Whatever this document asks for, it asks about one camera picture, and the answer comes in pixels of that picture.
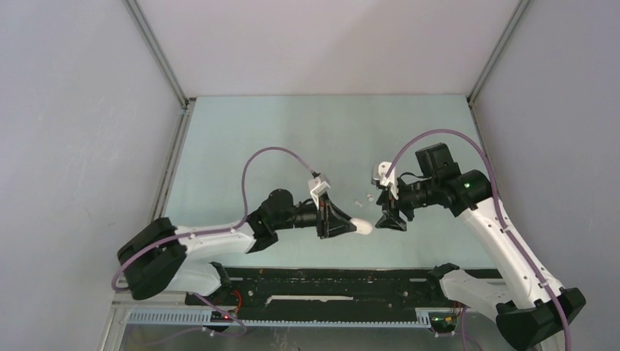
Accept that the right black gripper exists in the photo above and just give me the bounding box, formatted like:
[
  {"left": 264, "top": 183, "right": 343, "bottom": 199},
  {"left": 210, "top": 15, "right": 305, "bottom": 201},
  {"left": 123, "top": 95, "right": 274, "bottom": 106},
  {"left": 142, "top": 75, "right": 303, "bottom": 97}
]
[{"left": 375, "top": 175, "right": 438, "bottom": 231}]

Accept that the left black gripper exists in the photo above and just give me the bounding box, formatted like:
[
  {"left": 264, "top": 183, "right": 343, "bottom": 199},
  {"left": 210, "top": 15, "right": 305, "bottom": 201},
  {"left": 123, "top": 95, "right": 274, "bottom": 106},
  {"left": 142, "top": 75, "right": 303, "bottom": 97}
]
[{"left": 273, "top": 192, "right": 356, "bottom": 240}]

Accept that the plain white oval case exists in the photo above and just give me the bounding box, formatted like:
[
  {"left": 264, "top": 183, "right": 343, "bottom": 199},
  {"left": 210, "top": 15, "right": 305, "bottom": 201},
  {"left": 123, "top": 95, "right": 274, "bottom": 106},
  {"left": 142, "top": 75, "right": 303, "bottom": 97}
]
[{"left": 349, "top": 217, "right": 374, "bottom": 235}]

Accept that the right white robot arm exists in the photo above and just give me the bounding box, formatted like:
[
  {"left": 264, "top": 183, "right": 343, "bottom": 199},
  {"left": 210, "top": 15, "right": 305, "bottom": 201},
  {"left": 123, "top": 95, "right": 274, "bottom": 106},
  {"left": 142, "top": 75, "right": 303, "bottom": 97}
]
[{"left": 372, "top": 143, "right": 586, "bottom": 350}]

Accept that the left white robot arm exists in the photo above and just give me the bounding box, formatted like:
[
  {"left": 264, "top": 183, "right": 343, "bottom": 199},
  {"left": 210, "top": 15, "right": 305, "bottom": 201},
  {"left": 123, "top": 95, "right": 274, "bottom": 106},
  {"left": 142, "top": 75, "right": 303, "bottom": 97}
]
[{"left": 117, "top": 189, "right": 372, "bottom": 305}]

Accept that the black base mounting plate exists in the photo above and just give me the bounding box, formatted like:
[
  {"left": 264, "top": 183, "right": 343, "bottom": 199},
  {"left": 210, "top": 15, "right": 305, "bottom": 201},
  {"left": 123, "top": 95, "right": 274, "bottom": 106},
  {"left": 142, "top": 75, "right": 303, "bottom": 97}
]
[{"left": 205, "top": 268, "right": 462, "bottom": 322}]

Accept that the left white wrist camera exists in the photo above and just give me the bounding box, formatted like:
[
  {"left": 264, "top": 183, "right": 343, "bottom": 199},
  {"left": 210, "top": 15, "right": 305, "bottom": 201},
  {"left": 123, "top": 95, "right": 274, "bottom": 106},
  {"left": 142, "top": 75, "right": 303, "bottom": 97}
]
[{"left": 308, "top": 174, "right": 330, "bottom": 208}]

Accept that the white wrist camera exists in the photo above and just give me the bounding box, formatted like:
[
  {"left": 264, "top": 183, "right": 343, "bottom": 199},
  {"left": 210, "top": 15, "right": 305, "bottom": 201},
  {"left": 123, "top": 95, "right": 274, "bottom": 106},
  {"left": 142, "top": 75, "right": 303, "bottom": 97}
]
[
  {"left": 371, "top": 162, "right": 398, "bottom": 200},
  {"left": 308, "top": 174, "right": 330, "bottom": 208}
]

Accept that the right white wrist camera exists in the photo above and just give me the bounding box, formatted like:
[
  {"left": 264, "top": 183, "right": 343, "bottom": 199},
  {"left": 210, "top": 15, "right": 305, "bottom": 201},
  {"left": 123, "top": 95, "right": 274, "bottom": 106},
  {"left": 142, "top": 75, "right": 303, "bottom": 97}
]
[{"left": 371, "top": 162, "right": 398, "bottom": 200}]

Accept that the left aluminium frame post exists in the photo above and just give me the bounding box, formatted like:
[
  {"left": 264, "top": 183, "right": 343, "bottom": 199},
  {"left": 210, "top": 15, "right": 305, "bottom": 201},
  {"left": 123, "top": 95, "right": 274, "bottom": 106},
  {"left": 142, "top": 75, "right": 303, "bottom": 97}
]
[{"left": 123, "top": 0, "right": 190, "bottom": 108}]

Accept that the aluminium frame post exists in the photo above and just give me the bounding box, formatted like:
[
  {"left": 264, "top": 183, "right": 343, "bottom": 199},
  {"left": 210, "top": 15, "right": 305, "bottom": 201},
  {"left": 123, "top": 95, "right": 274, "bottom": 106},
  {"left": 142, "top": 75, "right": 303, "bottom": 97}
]
[
  {"left": 123, "top": 0, "right": 190, "bottom": 108},
  {"left": 467, "top": 0, "right": 533, "bottom": 107}
]

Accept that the white cable duct rail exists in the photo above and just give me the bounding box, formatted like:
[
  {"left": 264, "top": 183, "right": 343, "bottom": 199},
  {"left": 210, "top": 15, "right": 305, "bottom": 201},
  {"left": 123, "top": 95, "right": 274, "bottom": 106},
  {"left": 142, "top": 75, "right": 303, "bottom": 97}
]
[{"left": 126, "top": 309, "right": 431, "bottom": 328}]

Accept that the right aluminium frame post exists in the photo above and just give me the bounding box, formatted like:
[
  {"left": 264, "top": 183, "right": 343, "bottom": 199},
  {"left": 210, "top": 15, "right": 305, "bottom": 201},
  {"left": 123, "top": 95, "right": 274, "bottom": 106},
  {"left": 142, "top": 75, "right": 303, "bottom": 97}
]
[{"left": 467, "top": 0, "right": 533, "bottom": 107}]

